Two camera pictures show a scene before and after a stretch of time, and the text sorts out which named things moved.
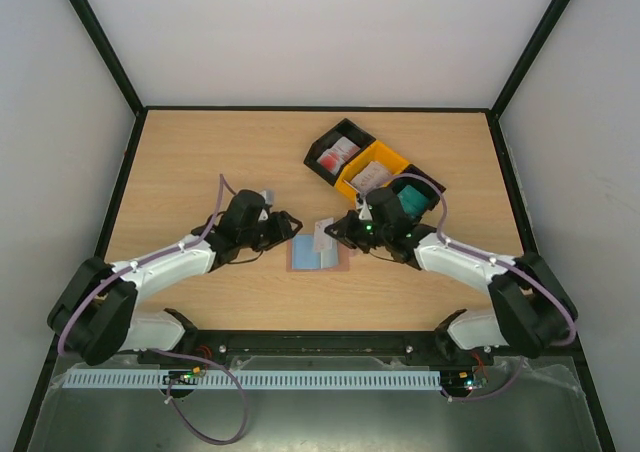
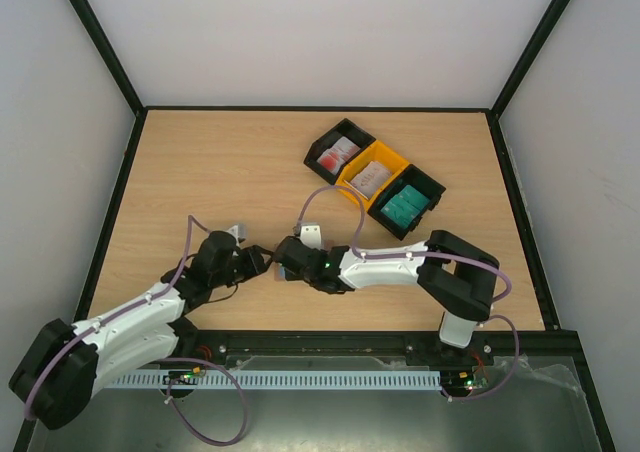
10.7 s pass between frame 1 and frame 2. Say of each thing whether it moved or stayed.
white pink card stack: stayed
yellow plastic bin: stayed
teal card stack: stayed
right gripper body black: moved
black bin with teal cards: stayed
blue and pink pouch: moved
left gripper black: moved
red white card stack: stayed
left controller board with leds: stayed
